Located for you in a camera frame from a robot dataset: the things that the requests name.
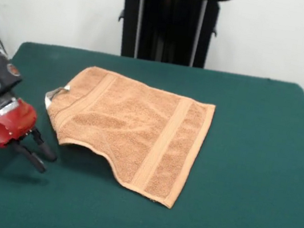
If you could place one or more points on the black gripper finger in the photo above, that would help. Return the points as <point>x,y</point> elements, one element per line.
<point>45,149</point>
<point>32,160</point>

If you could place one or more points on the tan terry towel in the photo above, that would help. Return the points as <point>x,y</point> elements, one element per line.
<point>137,132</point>

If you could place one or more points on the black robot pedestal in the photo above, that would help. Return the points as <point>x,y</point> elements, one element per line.
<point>167,35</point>

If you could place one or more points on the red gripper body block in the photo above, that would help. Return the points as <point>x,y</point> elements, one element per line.
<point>8,126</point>

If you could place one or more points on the dark green table cloth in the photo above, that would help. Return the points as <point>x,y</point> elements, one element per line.
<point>248,164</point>

